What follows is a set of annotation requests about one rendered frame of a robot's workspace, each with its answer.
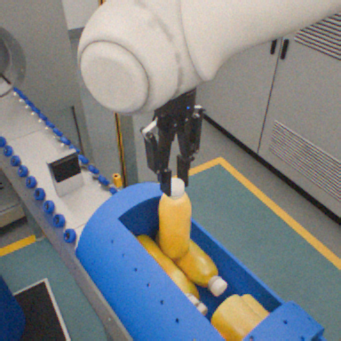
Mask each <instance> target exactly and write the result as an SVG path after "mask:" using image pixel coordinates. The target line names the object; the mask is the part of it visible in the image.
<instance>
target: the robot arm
mask: <svg viewBox="0 0 341 341"><path fill-rule="evenodd" d="M338 12H341V0H107V1H106V2H105V3H104V4H103V5H101V6H100V8H99V9H98V10H97V11H96V12H95V13H93V14H92V16H91V17H90V19H89V20H88V22H87V24H86V28H85V30H84V31H83V35H82V37H81V39H80V43H79V47H78V55H77V63H78V67H79V68H80V69H81V72H82V76H83V80H84V82H85V85H86V86H87V87H88V89H89V91H90V92H91V94H92V95H93V97H94V98H95V100H97V101H98V102H99V103H100V105H101V106H103V107H104V108H106V109H109V110H111V111H113V112H116V113H117V114H120V115H140V114H144V113H147V112H150V111H155V114H154V117H153V122H152V123H151V124H150V125H149V126H148V127H147V128H145V127H141V128H140V130H139V131H140V133H141V135H142V136H143V138H144V143H145V149H146V155H147V167H148V168H149V169H150V170H152V171H153V172H154V173H155V174H157V181H158V182H159V183H160V190H161V191H162V192H163V193H164V194H165V195H167V196H168V197H171V183H172V170H171V169H170V168H169V161H170V156H171V146H172V142H173V141H174V137H175V133H176V134H177V139H178V147H179V152H180V153H181V155H180V154H178V155H177V178H179V179H181V180H182V181H183V182H184V184H185V187H187V186H189V170H190V168H191V162H192V161H193V160H194V157H193V156H192V154H193V153H195V154H197V153H198V151H199V147H200V139H201V131H202V119H203V117H204V114H205V112H206V110H205V109H204V108H202V107H200V106H198V105H197V104H195V100H196V88H197V87H198V86H199V85H200V84H202V83H205V82H208V81H210V80H213V79H214V76H215V74H216V73H217V71H218V69H219V67H221V66H222V65H223V64H224V63H225V62H226V61H227V60H228V59H230V58H231V57H233V56H234V55H236V54H237V53H240V52H244V51H246V50H248V49H251V48H254V47H256V46H259V45H261V44H265V43H267V42H270V41H273V40H275V39H277V38H280V37H283V36H286V35H288V34H290V33H293V32H297V31H299V30H301V29H303V28H307V27H309V26H312V25H313V24H315V23H317V22H319V21H321V20H324V19H326V18H328V17H330V16H332V15H334V14H336V13H338ZM156 129H158V131H157V135H158V137H159V139H158V146H157V142H156V137H157V135H156V132H155V130H156ZM193 144H194V145H193Z"/></svg>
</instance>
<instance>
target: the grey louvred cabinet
mask: <svg viewBox="0 0 341 341"><path fill-rule="evenodd" d="M195 104H197V105H198V106H200V107H202V108H204V109H205V110H206V112H205V114H204V117H203V119H205V120H206V121H207V122H208V123H210V124H211V125H212V126H213V127H214V128H215V129H218V130H219V131H221V132H222V133H223V134H224V135H226V136H227V137H228V138H229V139H231V141H232V142H234V143H235V145H237V146H238V147H241V148H242V149H243V150H244V151H246V152H247V153H248V154H249V155H251V157H252V158H254V159H255V160H256V161H258V162H259V163H260V164H262V165H263V166H265V167H267V169H268V170H270V171H271V172H272V173H273V174H274V175H275V176H276V177H277V178H279V179H280V180H282V181H283V182H284V183H285V184H287V185H288V186H291V187H292V188H293V189H294V190H296V191H297V192H298V193H299V194H301V195H302V197H304V198H305V199H306V200H307V201H309V202H310V203H311V204H312V205H313V206H314V207H316V208H317V209H318V210H321V211H322V212H323V213H325V214H326V215H327V216H329V217H330V218H331V219H333V220H334V221H335V222H336V223H337V224H338V225H339V226H341V12H338V13H336V14H334V15H332V16H330V17H328V18H326V19H324V20H321V21H319V22H317V23H315V24H313V25H312V26H309V27H307V28H303V29H301V30H299V31H297V32H293V33H290V34H288V35H286V36H283V37H280V38H277V39H275V40H273V41H270V42H267V43H265V44H261V45H259V46H256V47H254V48H251V49H248V50H246V51H244V52H240V53H237V54H236V55H234V56H233V57H231V58H230V59H228V60H227V61H226V62H225V63H224V64H223V65H222V66H221V67H219V69H218V71H217V73H216V74H215V76H214V79H213V80H210V81H208V82H205V83H202V84H200V85H199V86H198V87H197V88H196V100H195Z"/></svg>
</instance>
